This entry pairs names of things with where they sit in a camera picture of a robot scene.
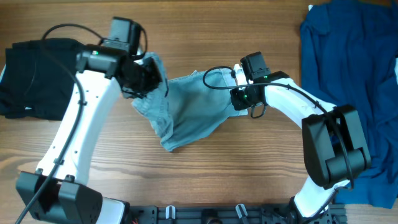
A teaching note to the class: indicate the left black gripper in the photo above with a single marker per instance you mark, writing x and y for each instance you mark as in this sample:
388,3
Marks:
153,78

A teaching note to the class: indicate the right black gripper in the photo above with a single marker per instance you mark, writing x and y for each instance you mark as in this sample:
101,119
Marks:
235,99

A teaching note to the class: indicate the light blue denim shorts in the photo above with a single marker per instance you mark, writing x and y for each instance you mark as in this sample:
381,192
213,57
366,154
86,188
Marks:
183,110

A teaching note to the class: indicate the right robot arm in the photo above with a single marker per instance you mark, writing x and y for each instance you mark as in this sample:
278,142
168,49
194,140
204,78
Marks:
335,151

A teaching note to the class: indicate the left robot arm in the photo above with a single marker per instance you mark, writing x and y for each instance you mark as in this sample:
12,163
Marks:
57,191

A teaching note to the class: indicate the folded black garment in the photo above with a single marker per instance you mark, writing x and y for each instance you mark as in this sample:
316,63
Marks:
33,85

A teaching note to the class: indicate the dark blue shirt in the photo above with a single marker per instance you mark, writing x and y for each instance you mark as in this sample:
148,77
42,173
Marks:
348,57

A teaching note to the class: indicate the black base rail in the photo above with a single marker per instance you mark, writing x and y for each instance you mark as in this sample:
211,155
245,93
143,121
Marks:
264,214

